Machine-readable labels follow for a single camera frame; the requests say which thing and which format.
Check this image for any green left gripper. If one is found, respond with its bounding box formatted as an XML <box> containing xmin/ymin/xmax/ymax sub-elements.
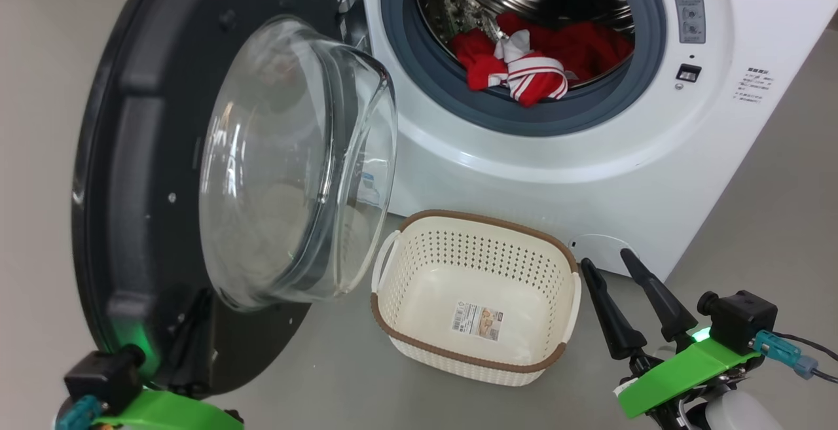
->
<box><xmin>92</xmin><ymin>288</ymin><xmax>244</xmax><ymax>430</ymax></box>

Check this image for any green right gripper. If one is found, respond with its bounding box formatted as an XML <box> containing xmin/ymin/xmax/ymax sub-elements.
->
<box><xmin>581</xmin><ymin>249</ymin><xmax>761</xmax><ymax>430</ymax></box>

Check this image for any black round glass washer door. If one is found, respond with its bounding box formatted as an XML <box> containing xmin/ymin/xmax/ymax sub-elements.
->
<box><xmin>71</xmin><ymin>0</ymin><xmax>399</xmax><ymax>398</ymax></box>

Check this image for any red garment white striped trim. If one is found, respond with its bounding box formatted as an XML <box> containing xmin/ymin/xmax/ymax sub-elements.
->
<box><xmin>448</xmin><ymin>27</ymin><xmax>569</xmax><ymax>107</ymax></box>

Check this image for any printed product label sticker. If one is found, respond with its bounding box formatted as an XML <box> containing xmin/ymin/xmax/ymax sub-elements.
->
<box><xmin>450</xmin><ymin>301</ymin><xmax>505</xmax><ymax>342</ymax></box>

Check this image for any white front-load washing machine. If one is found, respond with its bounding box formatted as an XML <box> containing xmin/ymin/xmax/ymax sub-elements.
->
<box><xmin>314</xmin><ymin>0</ymin><xmax>838</xmax><ymax>280</ymax></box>

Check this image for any cream perforated laundry basket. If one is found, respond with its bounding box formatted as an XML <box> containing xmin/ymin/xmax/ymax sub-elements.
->
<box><xmin>370</xmin><ymin>209</ymin><xmax>582</xmax><ymax>387</ymax></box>

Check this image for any round drain filter cover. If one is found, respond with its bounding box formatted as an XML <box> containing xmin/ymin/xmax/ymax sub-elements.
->
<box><xmin>568</xmin><ymin>234</ymin><xmax>632</xmax><ymax>267</ymax></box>

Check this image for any grey warning sticker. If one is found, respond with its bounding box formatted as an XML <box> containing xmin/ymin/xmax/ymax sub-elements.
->
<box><xmin>670</xmin><ymin>0</ymin><xmax>706</xmax><ymax>45</ymax></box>

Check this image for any left cable teal connector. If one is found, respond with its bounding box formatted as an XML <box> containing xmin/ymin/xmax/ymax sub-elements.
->
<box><xmin>56</xmin><ymin>396</ymin><xmax>102</xmax><ymax>430</ymax></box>

